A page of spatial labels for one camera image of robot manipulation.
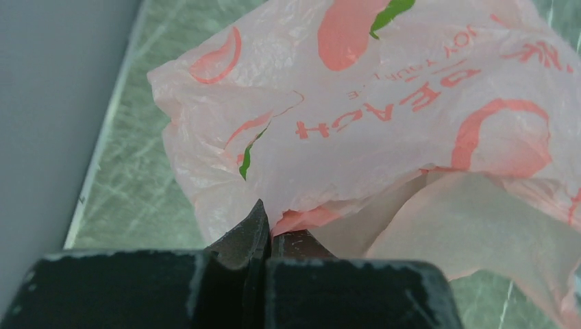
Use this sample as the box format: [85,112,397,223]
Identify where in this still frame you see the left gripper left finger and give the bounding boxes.
[1,202,270,328]

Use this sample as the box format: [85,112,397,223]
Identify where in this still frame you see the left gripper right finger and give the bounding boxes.
[265,230,463,328]

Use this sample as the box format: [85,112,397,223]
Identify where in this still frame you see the pink plastic bag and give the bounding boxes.
[147,1,580,328]

